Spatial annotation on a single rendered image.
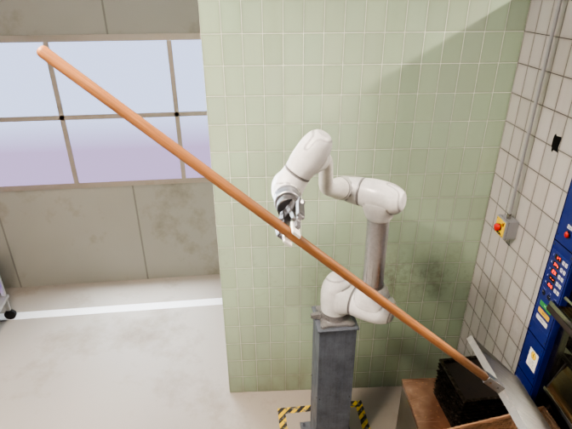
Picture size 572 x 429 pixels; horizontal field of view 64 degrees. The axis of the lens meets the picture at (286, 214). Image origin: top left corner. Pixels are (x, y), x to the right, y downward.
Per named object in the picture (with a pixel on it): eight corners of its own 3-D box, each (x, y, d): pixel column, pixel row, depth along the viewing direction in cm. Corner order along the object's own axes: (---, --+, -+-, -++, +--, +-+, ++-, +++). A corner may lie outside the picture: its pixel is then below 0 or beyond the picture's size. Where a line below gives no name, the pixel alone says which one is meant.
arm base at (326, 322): (308, 308, 256) (308, 300, 253) (346, 305, 258) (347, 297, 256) (313, 329, 240) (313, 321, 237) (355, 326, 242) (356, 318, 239)
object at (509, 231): (506, 230, 250) (510, 214, 246) (515, 239, 241) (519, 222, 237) (493, 231, 250) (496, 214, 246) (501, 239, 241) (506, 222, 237)
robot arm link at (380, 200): (359, 304, 247) (398, 317, 237) (346, 321, 235) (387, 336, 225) (368, 171, 211) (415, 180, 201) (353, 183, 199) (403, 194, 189)
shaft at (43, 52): (32, 54, 108) (38, 43, 107) (37, 52, 110) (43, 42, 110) (483, 382, 163) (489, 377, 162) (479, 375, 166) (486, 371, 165)
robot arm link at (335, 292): (328, 295, 256) (329, 262, 247) (358, 306, 248) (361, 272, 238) (314, 311, 244) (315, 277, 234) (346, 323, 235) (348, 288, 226)
